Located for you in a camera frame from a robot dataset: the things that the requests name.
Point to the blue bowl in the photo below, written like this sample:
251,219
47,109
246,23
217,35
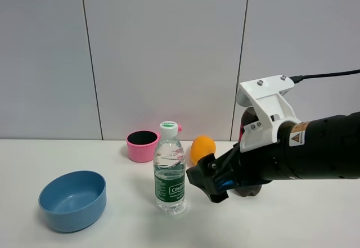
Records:
74,201

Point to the orange mango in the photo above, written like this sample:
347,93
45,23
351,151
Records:
201,146

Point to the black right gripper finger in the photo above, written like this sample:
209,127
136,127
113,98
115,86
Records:
227,166

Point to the clear water bottle green label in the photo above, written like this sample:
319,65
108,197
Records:
170,169

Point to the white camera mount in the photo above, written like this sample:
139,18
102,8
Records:
266,97

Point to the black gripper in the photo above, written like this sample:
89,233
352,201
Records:
322,149

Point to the pink toy saucepan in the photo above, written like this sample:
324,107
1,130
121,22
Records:
141,145

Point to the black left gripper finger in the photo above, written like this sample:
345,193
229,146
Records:
203,179

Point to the cola bottle yellow cap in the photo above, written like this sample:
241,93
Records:
249,116

